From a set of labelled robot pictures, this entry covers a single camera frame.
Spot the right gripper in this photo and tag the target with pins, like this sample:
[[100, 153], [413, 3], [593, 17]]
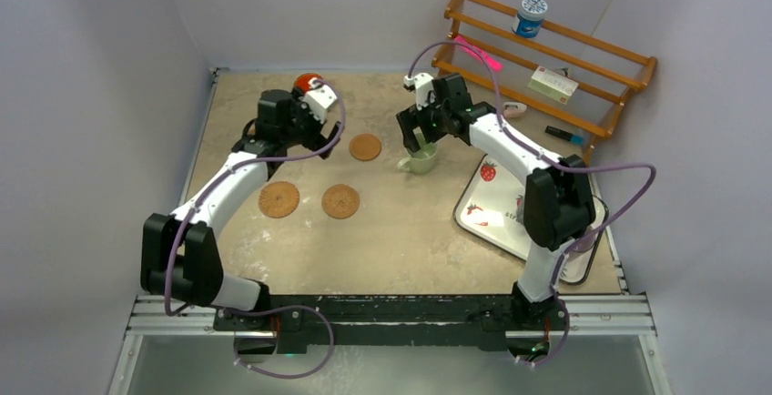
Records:
[[414, 117]]

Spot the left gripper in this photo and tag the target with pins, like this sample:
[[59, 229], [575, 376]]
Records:
[[300, 106]]

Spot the light green mug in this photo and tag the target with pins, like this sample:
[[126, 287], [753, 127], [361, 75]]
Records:
[[420, 162]]

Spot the orange mug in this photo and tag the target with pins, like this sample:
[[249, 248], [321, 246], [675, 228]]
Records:
[[304, 82]]

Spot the woven rattan coaster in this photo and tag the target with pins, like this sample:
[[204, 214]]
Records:
[[340, 201], [278, 199]]

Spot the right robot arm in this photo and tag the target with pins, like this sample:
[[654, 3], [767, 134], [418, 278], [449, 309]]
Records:
[[558, 205]]

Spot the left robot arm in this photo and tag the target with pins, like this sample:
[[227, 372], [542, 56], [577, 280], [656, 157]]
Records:
[[180, 259]]

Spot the pink highlighter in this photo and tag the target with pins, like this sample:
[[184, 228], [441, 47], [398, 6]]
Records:
[[477, 53]]

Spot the strawberry print tray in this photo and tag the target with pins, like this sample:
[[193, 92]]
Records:
[[490, 208]]

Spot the green white box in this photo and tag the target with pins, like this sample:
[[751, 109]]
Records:
[[554, 85]]

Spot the blue white jar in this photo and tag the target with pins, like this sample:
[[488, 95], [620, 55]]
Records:
[[530, 17]]

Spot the black blue marker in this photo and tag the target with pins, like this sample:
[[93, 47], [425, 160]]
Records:
[[564, 135]]

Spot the wooden tiered shelf rack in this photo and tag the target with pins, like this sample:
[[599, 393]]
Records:
[[568, 75]]

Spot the pink purple mug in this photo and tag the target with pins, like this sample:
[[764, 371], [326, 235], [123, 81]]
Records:
[[585, 242]]

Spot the black aluminium mounting rail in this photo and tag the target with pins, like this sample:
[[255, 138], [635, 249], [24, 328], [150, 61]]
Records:
[[486, 322]]

